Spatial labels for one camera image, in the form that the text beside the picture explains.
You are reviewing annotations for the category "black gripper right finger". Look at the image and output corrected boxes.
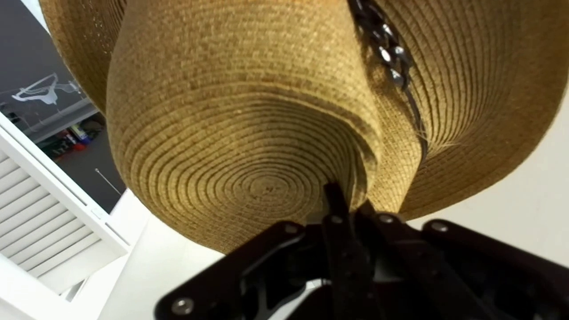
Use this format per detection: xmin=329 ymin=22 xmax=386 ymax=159
xmin=354 ymin=200 xmax=569 ymax=320

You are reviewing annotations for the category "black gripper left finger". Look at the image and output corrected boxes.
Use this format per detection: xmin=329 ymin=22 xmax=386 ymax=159
xmin=153 ymin=180 xmax=381 ymax=320

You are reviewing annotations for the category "tan straw hat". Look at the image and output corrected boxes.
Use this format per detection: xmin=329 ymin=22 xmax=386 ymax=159
xmin=38 ymin=0 xmax=569 ymax=256

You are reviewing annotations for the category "white louvered shutter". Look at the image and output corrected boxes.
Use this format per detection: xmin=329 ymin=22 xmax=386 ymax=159
xmin=0 ymin=111 xmax=151 ymax=320

